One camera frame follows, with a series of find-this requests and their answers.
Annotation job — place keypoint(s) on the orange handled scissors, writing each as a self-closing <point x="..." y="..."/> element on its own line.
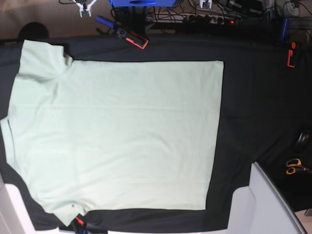
<point x="294" y="165"/>

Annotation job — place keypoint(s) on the blue plastic box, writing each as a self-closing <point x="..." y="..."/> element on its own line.
<point x="128" y="3"/>

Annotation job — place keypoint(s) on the white power strip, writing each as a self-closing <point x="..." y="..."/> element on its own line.
<point x="189" y="18"/>

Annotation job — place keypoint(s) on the red black clamp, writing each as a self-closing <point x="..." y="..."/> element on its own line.
<point x="132" y="38"/>
<point x="291" y="59"/>

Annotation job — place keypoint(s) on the black round tape roll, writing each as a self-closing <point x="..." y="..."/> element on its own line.
<point x="302" y="141"/>

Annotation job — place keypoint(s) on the red clamp bottom edge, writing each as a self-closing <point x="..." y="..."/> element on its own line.
<point x="79" y="221"/>

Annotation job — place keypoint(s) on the red black clamp top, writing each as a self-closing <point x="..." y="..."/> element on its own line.
<point x="132" y="38"/>

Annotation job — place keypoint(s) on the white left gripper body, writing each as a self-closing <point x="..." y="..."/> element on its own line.
<point x="205" y="4"/>

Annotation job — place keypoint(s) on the blue handle tool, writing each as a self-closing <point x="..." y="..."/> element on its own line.
<point x="105" y="21"/>

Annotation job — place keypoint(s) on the white table block left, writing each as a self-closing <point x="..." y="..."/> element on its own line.
<point x="14" y="218"/>

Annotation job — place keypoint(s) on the red black clamp right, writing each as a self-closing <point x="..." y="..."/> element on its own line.
<point x="291" y="59"/>

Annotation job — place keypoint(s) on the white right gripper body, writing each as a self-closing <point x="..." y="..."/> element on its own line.
<point x="84" y="7"/>

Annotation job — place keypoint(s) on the blue cylinder right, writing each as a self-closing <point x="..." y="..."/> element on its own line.
<point x="284" y="29"/>

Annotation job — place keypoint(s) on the black table cloth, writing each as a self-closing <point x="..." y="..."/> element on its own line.
<point x="265" y="105"/>

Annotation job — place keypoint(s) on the light green T-shirt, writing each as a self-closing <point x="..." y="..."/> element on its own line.
<point x="98" y="135"/>

